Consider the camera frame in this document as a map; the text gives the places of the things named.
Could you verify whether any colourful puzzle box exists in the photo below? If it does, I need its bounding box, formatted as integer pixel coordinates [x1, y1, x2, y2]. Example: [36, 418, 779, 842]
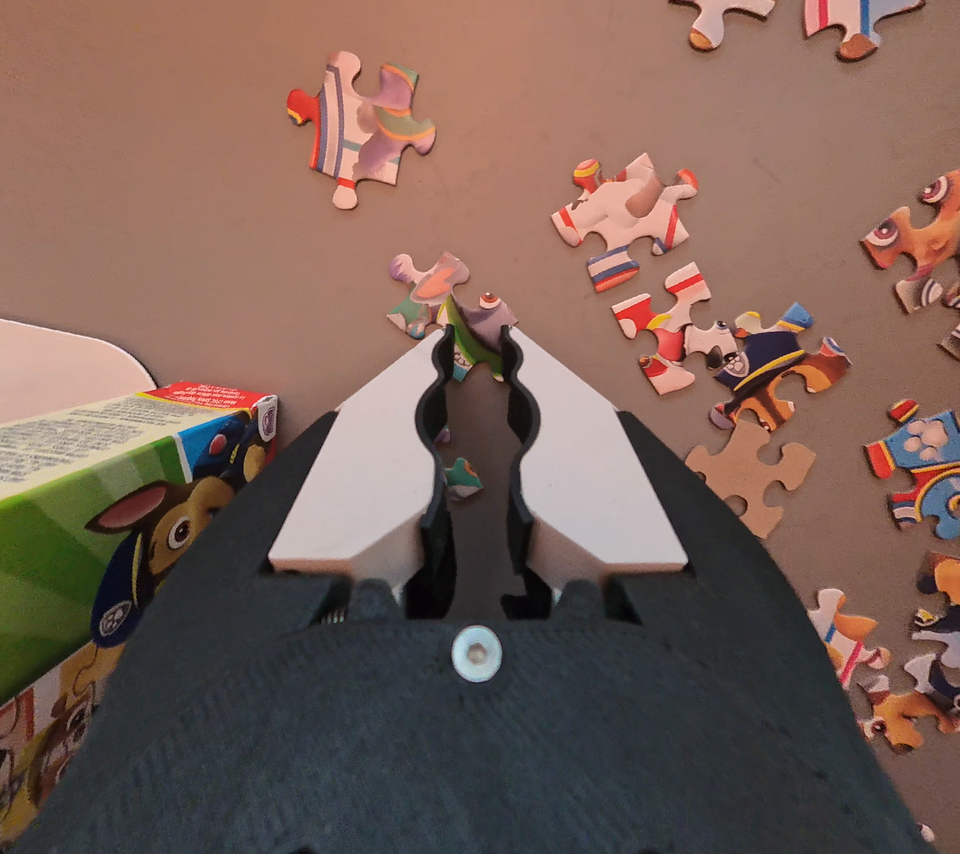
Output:
[0, 318, 280, 833]

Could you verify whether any blue paw print puzzle section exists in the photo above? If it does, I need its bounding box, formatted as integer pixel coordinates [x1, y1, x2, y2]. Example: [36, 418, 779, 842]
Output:
[864, 398, 960, 540]

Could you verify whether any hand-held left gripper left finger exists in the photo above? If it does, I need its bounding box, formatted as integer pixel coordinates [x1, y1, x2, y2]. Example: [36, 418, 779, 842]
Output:
[266, 325, 458, 620]

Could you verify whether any navy uniform dog puzzle piece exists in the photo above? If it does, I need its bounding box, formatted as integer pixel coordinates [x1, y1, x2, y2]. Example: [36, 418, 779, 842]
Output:
[708, 303, 852, 431]

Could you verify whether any white dog red striped puzzle piece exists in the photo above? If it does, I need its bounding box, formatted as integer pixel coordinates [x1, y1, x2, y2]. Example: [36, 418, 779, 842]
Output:
[551, 153, 700, 293]

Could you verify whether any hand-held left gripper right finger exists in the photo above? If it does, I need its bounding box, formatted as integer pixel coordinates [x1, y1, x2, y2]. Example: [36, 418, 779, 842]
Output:
[498, 325, 691, 620]

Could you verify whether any grey desk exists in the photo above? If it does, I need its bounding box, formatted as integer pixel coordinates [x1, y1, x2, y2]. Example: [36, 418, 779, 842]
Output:
[0, 0, 960, 854]

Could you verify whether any purple teal striped puzzle piece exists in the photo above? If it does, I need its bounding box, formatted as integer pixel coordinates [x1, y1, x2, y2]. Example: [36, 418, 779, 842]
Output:
[286, 50, 438, 210]

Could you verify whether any orange dog face puzzle piece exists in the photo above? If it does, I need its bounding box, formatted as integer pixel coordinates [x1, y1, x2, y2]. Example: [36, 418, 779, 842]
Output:
[903, 607, 960, 713]

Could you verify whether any green purple puzzle piece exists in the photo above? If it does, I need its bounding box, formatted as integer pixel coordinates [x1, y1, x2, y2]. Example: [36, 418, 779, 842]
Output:
[386, 252, 519, 383]

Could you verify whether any orange dog eyes puzzle piece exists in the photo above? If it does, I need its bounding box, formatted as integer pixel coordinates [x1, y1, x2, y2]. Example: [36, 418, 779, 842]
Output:
[860, 170, 960, 314]

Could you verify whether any tan pink striped puzzle piece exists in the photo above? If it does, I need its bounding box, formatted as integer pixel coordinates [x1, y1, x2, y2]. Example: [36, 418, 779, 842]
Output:
[808, 588, 891, 690]

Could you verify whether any brown dog head puzzle piece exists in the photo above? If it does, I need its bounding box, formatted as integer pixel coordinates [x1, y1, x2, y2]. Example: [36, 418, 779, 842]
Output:
[857, 674, 948, 752]

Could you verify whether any plain brown cardboard puzzle piece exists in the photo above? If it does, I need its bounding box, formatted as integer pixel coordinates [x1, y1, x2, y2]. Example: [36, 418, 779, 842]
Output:
[684, 419, 817, 539]

